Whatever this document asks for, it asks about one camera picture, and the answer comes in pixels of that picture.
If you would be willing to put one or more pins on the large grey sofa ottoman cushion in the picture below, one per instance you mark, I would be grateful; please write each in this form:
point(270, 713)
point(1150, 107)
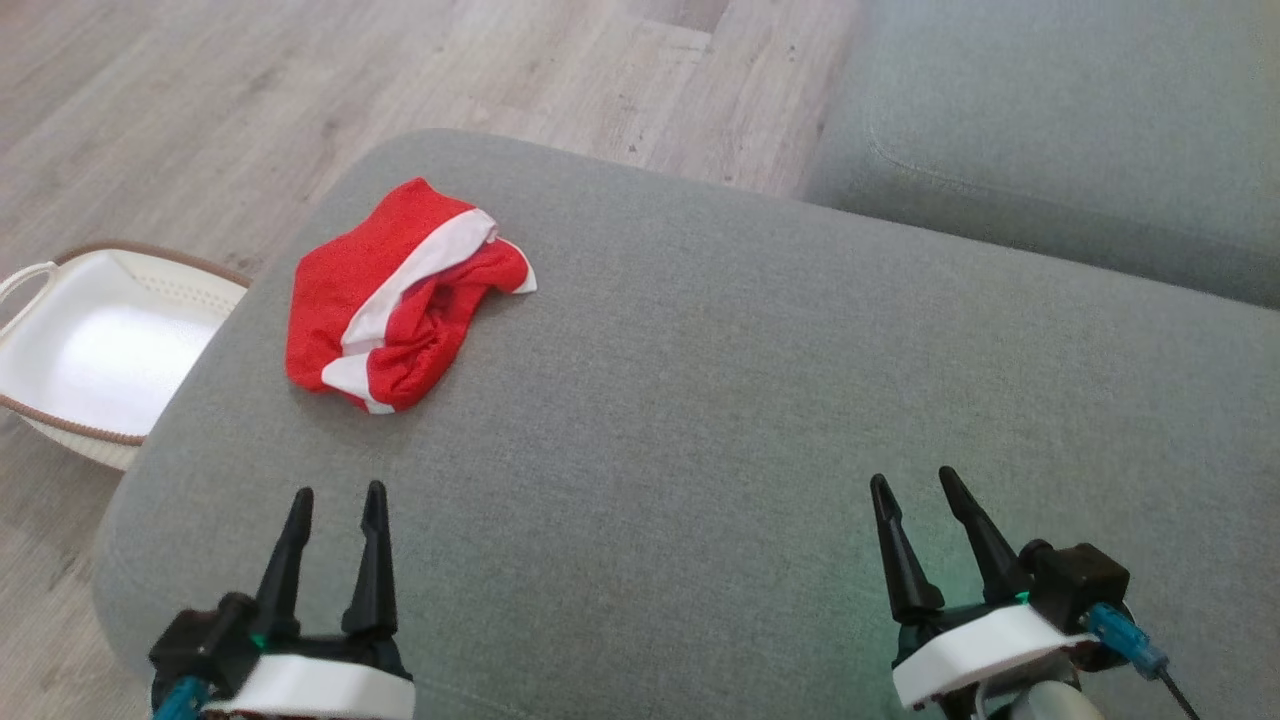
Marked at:
point(650, 450)

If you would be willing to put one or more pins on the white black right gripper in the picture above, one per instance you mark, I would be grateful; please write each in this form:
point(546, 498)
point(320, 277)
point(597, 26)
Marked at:
point(980, 650)

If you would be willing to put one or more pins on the red white-striped shorts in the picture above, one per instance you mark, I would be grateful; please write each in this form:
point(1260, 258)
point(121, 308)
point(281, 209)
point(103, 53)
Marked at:
point(340, 290)

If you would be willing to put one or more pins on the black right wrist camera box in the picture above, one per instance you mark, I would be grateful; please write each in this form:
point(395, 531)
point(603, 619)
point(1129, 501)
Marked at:
point(1080, 585)

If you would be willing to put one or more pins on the white laundry basket brown rim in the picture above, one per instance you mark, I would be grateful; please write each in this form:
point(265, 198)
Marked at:
point(100, 350)

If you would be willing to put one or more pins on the grey sofa seat cushion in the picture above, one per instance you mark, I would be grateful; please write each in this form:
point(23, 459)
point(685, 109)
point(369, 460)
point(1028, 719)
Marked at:
point(1050, 120)

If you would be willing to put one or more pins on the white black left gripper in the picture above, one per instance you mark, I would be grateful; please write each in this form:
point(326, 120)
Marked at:
point(320, 690)

